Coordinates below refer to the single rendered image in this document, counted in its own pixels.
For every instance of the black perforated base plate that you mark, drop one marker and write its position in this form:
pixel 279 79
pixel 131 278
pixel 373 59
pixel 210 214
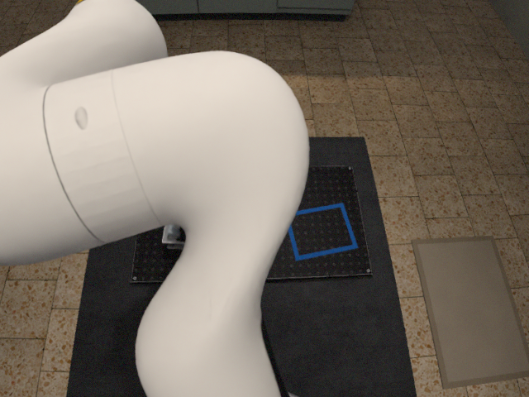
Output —
pixel 313 232

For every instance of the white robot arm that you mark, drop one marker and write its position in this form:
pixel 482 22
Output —
pixel 214 142

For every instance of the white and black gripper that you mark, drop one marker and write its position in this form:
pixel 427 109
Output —
pixel 182 233

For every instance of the blue tape outline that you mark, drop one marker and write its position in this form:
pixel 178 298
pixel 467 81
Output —
pixel 322 253

